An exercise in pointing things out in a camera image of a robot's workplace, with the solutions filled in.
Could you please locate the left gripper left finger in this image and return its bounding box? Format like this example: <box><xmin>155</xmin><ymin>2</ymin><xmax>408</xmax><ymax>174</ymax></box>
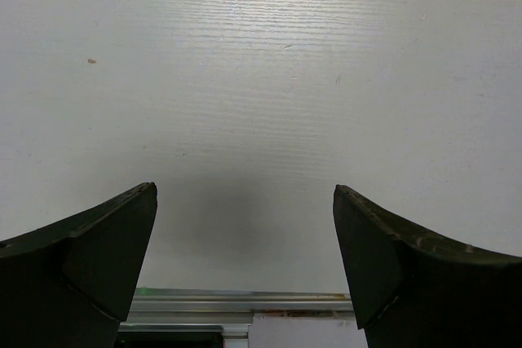
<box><xmin>1</xmin><ymin>183</ymin><xmax>157</xmax><ymax>347</ymax></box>

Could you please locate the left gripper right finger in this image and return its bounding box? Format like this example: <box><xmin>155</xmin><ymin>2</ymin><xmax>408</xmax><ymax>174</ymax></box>
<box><xmin>333</xmin><ymin>185</ymin><xmax>521</xmax><ymax>347</ymax></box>

